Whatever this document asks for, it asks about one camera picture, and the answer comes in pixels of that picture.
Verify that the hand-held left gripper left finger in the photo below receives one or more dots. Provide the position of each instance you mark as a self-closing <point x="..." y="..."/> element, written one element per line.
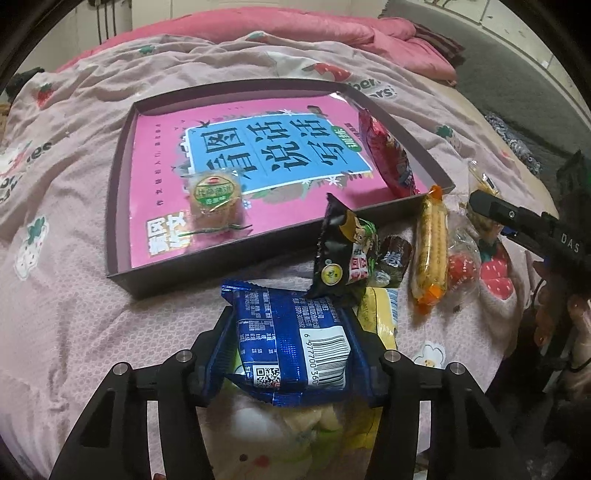
<point x="213" y="369"/>

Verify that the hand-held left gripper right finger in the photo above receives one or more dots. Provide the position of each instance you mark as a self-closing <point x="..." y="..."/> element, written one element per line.
<point x="369" y="369"/>

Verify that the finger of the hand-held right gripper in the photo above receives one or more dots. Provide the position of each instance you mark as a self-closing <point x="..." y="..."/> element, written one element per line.
<point x="503" y="210"/>
<point x="524" y="236"/>

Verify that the clear crispy noodle packet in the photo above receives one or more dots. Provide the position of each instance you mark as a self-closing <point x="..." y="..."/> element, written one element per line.
<point x="482" y="182"/>

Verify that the clear packet with red sweet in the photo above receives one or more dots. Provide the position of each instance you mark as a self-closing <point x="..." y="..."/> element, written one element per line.
<point x="463" y="265"/>

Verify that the blue snack packet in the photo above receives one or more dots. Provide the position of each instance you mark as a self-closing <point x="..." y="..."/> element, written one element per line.
<point x="286" y="337"/>

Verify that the orange biscuit packet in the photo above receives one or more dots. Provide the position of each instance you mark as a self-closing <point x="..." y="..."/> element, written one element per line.
<point x="431" y="249"/>

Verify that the dark shallow cardboard box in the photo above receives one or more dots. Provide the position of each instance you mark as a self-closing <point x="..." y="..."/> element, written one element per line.
<point x="120" y="230"/>

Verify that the person's right hand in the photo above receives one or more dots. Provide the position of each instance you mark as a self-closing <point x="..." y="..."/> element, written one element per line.
<point x="561" y="304"/>

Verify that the dark floral cloth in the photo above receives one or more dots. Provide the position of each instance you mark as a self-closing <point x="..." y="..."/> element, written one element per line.
<point x="515" y="141"/>

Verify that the small dark brown candy packet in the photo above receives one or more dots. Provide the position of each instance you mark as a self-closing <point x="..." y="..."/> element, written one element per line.
<point x="393" y="258"/>

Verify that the black and green snack packet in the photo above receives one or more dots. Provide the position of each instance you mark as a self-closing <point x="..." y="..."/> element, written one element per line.
<point x="339" y="249"/>

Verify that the red snack packet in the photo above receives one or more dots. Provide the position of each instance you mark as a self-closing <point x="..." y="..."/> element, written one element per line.
<point x="388" y="152"/>

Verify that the grey upholstered headboard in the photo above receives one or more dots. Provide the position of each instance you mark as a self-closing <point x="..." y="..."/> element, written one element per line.
<point x="508" y="69"/>

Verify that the green label pastry packet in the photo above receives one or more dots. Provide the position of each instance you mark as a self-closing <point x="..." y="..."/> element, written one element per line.
<point x="214" y="201"/>

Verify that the dark striped pillow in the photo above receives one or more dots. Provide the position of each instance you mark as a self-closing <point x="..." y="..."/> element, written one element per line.
<point x="443" y="44"/>

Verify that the pink strawberry printed blanket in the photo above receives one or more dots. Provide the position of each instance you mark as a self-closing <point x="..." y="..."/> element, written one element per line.
<point x="69" y="184"/>

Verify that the pink picture book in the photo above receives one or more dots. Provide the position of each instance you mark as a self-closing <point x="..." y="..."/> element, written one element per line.
<point x="286" y="115"/>

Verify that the pink quilt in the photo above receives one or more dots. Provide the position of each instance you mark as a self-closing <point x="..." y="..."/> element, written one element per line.
<point x="277" y="32"/>

